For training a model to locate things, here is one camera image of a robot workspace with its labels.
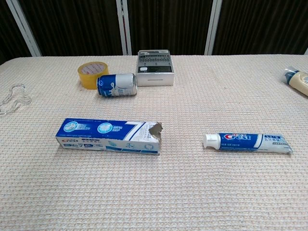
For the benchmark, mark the black pleated curtain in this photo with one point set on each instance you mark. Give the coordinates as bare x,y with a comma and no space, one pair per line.
72,24

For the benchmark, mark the beige woven tablecloth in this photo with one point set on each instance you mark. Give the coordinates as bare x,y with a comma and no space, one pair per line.
168,192

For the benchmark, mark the yellow packing tape roll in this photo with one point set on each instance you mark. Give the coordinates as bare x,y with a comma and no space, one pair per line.
86,79

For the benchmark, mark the blue silver drink can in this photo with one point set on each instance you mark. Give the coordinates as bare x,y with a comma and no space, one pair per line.
115,85

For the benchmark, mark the blue white toothpaste tube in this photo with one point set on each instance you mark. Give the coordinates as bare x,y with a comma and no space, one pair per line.
240,142

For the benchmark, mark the clear plastic bone-shaped piece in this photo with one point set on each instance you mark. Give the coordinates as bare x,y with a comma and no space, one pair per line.
20,96

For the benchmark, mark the beige squeeze bottle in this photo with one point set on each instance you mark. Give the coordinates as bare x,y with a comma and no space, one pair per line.
299,81

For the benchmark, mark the blue white toothpaste carton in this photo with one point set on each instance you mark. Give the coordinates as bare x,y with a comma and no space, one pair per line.
96,137

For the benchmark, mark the silver electronic device box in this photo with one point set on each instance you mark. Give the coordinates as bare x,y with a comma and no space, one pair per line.
154,79

